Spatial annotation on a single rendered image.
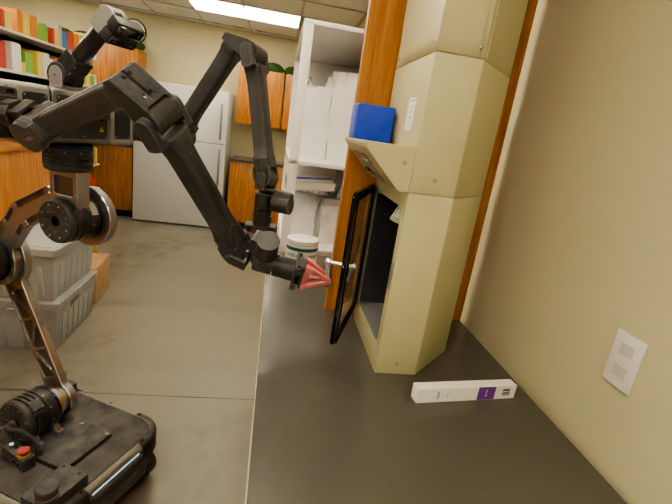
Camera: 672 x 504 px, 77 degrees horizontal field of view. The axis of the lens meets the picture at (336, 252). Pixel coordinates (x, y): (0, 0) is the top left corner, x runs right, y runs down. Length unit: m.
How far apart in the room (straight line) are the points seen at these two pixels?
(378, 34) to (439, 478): 1.12
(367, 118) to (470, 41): 0.31
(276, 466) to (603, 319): 0.75
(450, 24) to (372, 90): 0.39
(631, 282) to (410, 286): 0.45
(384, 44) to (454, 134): 0.45
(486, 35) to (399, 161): 0.31
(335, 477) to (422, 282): 0.48
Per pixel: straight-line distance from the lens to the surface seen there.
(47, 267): 2.92
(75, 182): 1.52
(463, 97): 1.01
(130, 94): 0.91
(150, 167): 6.07
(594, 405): 1.13
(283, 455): 0.87
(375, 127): 1.17
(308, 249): 1.67
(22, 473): 1.97
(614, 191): 1.12
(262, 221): 1.40
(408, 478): 0.88
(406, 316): 1.08
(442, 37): 1.01
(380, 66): 1.34
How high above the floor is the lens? 1.52
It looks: 16 degrees down
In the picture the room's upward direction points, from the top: 8 degrees clockwise
